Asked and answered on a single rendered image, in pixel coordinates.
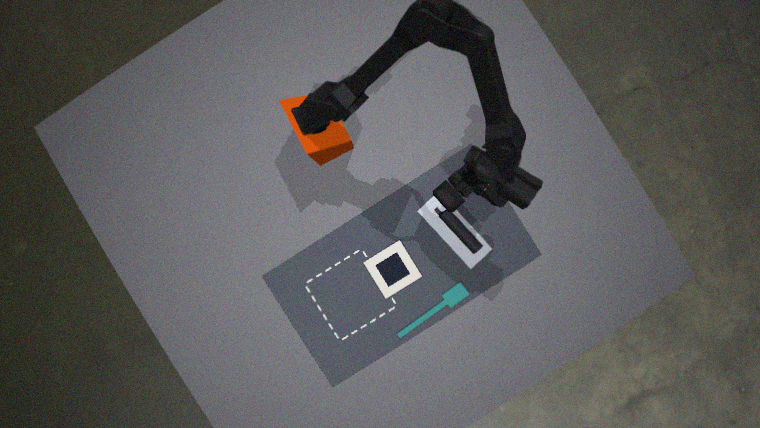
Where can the teal small trowel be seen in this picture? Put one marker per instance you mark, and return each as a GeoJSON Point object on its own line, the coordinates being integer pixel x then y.
{"type": "Point", "coordinates": [451, 297]}

